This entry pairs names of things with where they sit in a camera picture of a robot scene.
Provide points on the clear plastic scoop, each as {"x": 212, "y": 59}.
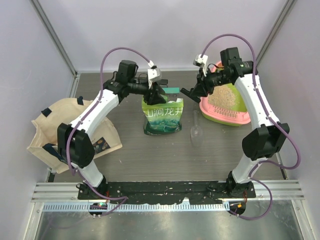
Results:
{"x": 196, "y": 132}

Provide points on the black rectangular box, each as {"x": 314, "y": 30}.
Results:
{"x": 163, "y": 82}

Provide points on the black bag clip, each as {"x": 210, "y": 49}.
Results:
{"x": 186, "y": 92}

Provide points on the beige canvas tote bag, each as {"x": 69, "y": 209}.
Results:
{"x": 44, "y": 143}

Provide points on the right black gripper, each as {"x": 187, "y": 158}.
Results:
{"x": 199, "y": 90}

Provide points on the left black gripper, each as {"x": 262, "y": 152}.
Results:
{"x": 156, "y": 98}

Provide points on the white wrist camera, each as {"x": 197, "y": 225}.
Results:
{"x": 201, "y": 61}
{"x": 153, "y": 75}

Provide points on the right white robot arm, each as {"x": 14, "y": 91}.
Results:
{"x": 268, "y": 134}

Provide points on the cat litter granules pile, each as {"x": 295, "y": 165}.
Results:
{"x": 222, "y": 97}

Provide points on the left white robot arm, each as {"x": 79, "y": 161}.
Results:
{"x": 74, "y": 139}

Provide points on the teal rectangular box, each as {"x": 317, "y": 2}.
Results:
{"x": 171, "y": 90}

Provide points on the aluminium frame rail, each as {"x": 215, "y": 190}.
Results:
{"x": 63, "y": 197}

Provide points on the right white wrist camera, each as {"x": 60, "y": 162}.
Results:
{"x": 201, "y": 61}

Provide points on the pink green litter box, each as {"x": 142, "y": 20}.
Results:
{"x": 236, "y": 116}

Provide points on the green cat litter bag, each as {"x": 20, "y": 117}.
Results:
{"x": 164, "y": 118}

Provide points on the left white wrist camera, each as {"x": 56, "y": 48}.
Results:
{"x": 153, "y": 75}

